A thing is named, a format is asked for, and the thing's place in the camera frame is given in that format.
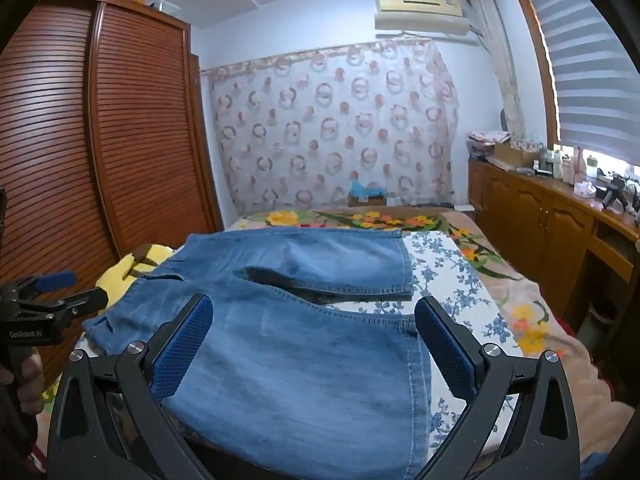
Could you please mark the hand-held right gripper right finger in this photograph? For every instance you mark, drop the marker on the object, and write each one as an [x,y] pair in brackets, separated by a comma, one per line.
[445,352]

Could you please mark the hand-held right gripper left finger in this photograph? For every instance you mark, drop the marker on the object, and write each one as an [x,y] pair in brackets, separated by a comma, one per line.
[184,347]

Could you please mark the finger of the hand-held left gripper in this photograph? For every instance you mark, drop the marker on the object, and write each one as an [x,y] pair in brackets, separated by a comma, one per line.
[55,281]
[82,302]

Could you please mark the blue denim pants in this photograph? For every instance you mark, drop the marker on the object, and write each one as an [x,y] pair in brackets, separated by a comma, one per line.
[300,360]

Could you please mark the person's left hand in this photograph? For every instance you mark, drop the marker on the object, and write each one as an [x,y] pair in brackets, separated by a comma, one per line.
[30,380]

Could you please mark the yellow plush toy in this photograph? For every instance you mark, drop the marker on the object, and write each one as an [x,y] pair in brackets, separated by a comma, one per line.
[117,272]

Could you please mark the white sheet with blue flowers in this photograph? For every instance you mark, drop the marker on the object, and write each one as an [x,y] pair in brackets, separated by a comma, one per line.
[450,270]

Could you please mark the floral blanket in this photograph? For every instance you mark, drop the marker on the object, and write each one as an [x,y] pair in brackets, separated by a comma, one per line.
[530,320]

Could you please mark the white power strip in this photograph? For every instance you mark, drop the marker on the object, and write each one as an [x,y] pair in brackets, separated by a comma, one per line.
[464,207]

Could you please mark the brown louvred wooden wardrobe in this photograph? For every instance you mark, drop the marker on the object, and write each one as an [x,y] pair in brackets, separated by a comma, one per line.
[100,135]

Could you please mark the white waste bin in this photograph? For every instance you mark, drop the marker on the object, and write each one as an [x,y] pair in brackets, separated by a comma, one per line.
[599,327]

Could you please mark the wooden sideboard cabinet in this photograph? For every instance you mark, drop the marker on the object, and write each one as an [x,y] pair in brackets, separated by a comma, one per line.
[540,220]

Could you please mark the blue box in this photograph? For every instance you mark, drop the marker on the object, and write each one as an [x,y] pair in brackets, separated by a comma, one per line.
[367,194]

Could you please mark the cardboard box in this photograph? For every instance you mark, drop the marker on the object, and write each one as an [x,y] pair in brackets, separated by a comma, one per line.
[512,155]

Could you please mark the white bottle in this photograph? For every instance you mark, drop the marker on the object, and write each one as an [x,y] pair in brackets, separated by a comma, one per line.
[557,162]

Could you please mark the black small tripod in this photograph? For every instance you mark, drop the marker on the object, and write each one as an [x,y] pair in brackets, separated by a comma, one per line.
[614,192]

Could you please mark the pink bottle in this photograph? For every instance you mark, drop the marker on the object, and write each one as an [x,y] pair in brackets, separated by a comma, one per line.
[579,160]

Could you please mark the circle-patterned sheer curtain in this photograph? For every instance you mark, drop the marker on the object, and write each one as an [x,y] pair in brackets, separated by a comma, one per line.
[330,125]

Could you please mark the tied lace curtain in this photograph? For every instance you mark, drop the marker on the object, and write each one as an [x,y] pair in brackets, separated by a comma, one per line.
[505,75]

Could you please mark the white box on wardrobe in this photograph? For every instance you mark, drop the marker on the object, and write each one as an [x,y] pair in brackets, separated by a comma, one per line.
[165,7]

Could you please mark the striped window blind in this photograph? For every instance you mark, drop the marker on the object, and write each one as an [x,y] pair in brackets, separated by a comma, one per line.
[585,65]

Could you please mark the wall air conditioner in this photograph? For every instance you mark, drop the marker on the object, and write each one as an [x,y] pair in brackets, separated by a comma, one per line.
[422,12]

